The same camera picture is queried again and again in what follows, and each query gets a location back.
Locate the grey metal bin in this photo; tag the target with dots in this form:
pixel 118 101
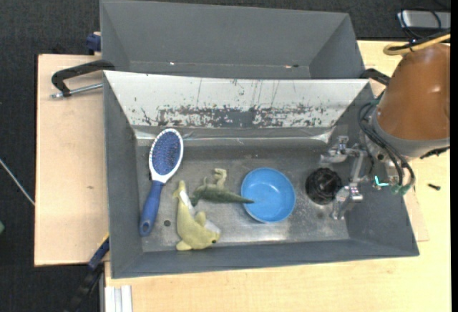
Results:
pixel 229 35

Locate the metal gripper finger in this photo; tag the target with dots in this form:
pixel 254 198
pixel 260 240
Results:
pixel 341 151
pixel 352 193

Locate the green toy dinosaur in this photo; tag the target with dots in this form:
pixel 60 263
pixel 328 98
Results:
pixel 214 193

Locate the blue bowl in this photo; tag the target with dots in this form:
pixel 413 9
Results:
pixel 268 196

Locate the black round ribbed object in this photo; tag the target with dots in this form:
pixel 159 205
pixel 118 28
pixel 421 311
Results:
pixel 322 186

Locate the yellow plush dolphin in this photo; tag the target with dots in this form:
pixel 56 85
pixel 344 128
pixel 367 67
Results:
pixel 191 228

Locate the blue and white hairbrush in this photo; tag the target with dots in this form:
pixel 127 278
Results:
pixel 165 155

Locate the small black screw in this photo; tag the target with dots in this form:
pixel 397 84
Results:
pixel 434 187

